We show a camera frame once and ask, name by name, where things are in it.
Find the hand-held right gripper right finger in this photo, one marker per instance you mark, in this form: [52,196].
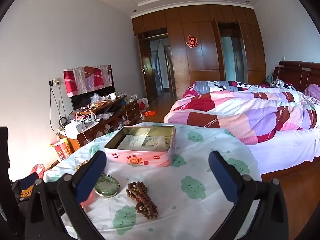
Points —
[223,177]

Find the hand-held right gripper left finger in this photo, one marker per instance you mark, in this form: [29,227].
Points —
[91,177]

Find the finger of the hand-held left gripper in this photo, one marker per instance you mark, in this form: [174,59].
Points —
[28,181]

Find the red pouch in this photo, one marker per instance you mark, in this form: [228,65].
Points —
[92,199]

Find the green jade bangle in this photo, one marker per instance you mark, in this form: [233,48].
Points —
[110,192]

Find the pink tin box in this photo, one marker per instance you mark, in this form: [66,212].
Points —
[150,158]

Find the red plastic bag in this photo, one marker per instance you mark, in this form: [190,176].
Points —
[38,171]

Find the red cylindrical canister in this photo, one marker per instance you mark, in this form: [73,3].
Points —
[61,151]

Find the white box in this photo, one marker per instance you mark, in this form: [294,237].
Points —
[75,130]

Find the white tablecloth with green print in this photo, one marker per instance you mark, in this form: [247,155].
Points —
[175,192]

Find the printed paper sheet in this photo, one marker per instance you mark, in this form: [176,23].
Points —
[140,142]

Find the pink patchwork quilt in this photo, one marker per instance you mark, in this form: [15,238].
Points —
[237,115]

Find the white bed sheet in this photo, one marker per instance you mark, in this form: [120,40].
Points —
[287,147]

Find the dark wooden television cabinet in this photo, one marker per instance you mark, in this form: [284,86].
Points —
[127,110]

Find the black television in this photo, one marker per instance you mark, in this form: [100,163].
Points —
[82,100]

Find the clear plastic bag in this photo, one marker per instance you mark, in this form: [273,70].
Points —
[95,98]

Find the orange item on floor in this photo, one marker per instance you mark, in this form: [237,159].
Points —
[150,113]

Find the white paper bag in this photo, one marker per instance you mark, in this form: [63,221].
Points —
[143,103]

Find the striped cow print blanket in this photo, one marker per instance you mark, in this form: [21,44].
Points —
[217,86]

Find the teal cloth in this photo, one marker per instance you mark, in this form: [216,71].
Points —
[269,79]

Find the brown wooden wardrobe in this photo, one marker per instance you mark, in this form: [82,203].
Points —
[200,65]

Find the pink pillow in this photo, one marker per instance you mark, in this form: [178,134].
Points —
[312,92]

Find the brown wooden door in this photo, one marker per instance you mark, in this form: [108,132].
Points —
[146,67]

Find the dark wooden bed headboard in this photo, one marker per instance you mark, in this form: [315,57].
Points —
[295,75]

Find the red paper decoration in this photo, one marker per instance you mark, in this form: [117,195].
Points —
[192,41]

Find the wall power socket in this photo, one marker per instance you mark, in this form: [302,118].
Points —
[54,82]

